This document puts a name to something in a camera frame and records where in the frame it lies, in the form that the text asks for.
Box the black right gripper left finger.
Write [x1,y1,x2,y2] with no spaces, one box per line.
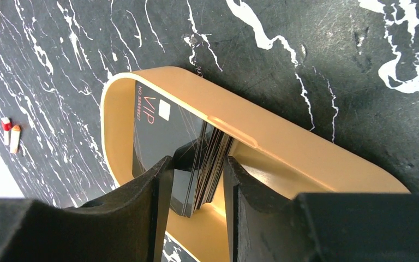
[0,156,174,261]

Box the red capped marker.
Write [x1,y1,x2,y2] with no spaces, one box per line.
[1,117,13,146]

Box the black card in tray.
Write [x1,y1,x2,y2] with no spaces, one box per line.
[132,82,234,217]

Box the yellow oval tray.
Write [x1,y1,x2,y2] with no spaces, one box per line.
[100,67,408,261]

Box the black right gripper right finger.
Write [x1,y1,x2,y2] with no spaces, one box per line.
[223,157,419,261]

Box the orange white marker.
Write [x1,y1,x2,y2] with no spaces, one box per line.
[9,125,21,154]

